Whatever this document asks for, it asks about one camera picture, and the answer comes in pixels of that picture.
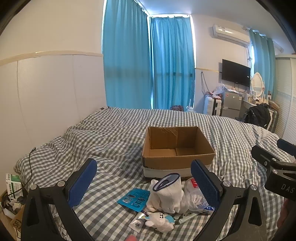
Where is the person's right hand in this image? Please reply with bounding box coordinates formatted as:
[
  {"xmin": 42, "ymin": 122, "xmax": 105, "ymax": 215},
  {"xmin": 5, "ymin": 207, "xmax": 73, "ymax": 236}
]
[{"xmin": 277, "ymin": 199, "xmax": 290, "ymax": 230}]

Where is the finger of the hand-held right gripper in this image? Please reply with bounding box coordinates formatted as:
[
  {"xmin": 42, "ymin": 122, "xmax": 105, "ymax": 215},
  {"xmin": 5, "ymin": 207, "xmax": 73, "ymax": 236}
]
[
  {"xmin": 251, "ymin": 145, "xmax": 296, "ymax": 173},
  {"xmin": 277, "ymin": 138, "xmax": 296, "ymax": 156}
]

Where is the black charging cable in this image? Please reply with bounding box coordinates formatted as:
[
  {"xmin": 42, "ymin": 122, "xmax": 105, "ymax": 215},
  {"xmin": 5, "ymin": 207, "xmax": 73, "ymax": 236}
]
[{"xmin": 21, "ymin": 147, "xmax": 37, "ymax": 193}]

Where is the white plush toy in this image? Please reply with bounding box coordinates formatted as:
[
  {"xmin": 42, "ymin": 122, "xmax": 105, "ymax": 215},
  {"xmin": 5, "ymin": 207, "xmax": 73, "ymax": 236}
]
[{"xmin": 144, "ymin": 211, "xmax": 174, "ymax": 232}]

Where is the white sock with blue cuff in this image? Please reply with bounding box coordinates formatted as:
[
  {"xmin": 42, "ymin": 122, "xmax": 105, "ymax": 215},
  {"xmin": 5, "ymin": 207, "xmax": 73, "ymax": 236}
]
[{"xmin": 147, "ymin": 173, "xmax": 185, "ymax": 213}]

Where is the metal nail clipper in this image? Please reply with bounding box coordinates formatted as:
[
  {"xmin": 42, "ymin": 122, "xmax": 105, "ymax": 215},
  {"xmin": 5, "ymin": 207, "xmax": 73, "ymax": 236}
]
[{"xmin": 174, "ymin": 212, "xmax": 199, "ymax": 225}]

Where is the brown cardboard box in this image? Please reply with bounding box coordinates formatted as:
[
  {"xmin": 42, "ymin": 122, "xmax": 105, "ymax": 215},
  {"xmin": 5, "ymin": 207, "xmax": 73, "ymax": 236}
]
[{"xmin": 142, "ymin": 126, "xmax": 216, "ymax": 181}]

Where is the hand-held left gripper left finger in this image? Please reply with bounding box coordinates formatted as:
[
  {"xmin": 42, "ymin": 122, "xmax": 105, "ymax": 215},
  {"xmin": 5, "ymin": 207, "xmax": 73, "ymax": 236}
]
[{"xmin": 20, "ymin": 158, "xmax": 98, "ymax": 241}]

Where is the clear plastic bag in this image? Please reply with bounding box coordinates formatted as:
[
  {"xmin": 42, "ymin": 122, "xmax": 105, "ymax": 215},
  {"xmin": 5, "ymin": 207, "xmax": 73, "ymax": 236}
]
[{"xmin": 212, "ymin": 84, "xmax": 226, "ymax": 96}]

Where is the green and white box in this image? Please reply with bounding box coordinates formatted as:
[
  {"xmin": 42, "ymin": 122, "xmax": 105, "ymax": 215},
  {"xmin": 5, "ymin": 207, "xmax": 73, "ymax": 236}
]
[{"xmin": 6, "ymin": 173, "xmax": 22, "ymax": 198}]

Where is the teal packet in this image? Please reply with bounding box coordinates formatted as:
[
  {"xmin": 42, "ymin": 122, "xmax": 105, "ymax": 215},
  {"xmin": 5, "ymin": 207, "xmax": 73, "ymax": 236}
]
[{"xmin": 117, "ymin": 188, "xmax": 151, "ymax": 212}]

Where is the grey checked blanket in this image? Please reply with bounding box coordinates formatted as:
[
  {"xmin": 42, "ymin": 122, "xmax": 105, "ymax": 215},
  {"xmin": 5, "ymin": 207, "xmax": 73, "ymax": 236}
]
[{"xmin": 14, "ymin": 107, "xmax": 295, "ymax": 241}]

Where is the white wardrobe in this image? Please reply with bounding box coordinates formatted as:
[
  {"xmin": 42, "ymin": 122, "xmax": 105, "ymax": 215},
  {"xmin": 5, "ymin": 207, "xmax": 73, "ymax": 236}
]
[{"xmin": 273, "ymin": 54, "xmax": 296, "ymax": 144}]

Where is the hanging wall cable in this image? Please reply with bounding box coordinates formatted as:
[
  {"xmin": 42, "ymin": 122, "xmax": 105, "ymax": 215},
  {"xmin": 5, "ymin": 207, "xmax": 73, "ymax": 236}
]
[{"xmin": 200, "ymin": 71, "xmax": 207, "ymax": 96}]

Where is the narrow blue curtain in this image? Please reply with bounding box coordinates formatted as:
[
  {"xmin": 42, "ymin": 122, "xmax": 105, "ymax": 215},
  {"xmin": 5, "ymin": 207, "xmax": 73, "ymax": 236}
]
[{"xmin": 248, "ymin": 28, "xmax": 277, "ymax": 99}]

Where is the white dressing table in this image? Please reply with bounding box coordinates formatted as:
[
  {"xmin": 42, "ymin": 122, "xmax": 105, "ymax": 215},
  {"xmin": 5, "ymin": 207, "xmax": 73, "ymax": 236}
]
[{"xmin": 240, "ymin": 99, "xmax": 258, "ymax": 117}]

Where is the black backpack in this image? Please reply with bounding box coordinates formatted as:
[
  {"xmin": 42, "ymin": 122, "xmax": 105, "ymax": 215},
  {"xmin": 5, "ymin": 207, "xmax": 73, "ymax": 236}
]
[{"xmin": 245, "ymin": 103, "xmax": 271, "ymax": 127}]

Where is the white oval mirror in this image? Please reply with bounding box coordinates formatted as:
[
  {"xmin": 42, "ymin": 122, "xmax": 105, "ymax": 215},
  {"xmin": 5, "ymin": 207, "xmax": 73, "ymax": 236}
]
[{"xmin": 249, "ymin": 72, "xmax": 265, "ymax": 98}]

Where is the blue window curtain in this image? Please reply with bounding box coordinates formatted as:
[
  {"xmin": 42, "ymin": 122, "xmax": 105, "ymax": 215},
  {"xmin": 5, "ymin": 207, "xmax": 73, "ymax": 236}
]
[{"xmin": 149, "ymin": 16, "xmax": 196, "ymax": 111}]

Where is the red white plastic packet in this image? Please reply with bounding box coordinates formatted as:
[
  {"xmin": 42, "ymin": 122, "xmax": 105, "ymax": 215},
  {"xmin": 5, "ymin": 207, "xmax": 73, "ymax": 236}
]
[{"xmin": 184, "ymin": 177, "xmax": 214, "ymax": 215}]

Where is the white air conditioner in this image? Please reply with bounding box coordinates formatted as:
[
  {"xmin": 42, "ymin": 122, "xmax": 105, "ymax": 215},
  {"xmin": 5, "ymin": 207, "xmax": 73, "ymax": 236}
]
[{"xmin": 211, "ymin": 24, "xmax": 251, "ymax": 48}]

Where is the white suitcase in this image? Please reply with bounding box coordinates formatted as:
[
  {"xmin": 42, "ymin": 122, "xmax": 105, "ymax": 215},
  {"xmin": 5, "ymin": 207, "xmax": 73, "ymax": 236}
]
[{"xmin": 203, "ymin": 95, "xmax": 223, "ymax": 116}]

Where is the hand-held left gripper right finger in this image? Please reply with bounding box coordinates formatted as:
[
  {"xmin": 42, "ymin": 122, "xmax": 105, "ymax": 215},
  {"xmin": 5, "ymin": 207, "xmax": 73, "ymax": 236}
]
[{"xmin": 191, "ymin": 159, "xmax": 269, "ymax": 241}]

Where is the small white tube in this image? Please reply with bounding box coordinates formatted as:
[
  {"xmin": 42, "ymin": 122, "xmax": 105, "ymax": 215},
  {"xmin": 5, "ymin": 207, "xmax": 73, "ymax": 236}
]
[{"xmin": 129, "ymin": 213, "xmax": 148, "ymax": 233}]

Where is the grey mini fridge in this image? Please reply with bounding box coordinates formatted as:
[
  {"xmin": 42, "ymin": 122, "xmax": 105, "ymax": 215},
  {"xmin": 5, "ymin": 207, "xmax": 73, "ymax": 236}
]
[{"xmin": 221, "ymin": 90, "xmax": 242, "ymax": 118}]

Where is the cardboard box beside bed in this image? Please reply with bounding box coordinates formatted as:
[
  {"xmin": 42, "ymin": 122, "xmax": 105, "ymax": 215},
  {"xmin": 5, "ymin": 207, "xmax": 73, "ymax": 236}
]
[{"xmin": 0, "ymin": 189, "xmax": 26, "ymax": 241}]

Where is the black wall television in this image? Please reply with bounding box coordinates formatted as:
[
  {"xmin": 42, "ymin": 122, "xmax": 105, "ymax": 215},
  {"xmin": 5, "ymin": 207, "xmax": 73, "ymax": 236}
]
[{"xmin": 221, "ymin": 59, "xmax": 251, "ymax": 88}]

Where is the wide blue curtain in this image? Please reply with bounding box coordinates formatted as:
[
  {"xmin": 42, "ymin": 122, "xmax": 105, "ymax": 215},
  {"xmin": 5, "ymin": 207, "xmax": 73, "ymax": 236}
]
[{"xmin": 102, "ymin": 0, "xmax": 154, "ymax": 110}]

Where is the wooden chair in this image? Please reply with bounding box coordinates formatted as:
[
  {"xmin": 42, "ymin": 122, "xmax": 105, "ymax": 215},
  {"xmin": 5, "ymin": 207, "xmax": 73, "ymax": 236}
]
[{"xmin": 265, "ymin": 100, "xmax": 281, "ymax": 133}]

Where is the grey checked pillow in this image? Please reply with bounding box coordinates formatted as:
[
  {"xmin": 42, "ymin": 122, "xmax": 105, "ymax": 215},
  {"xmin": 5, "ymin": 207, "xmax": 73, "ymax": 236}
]
[{"xmin": 14, "ymin": 134, "xmax": 77, "ymax": 186}]

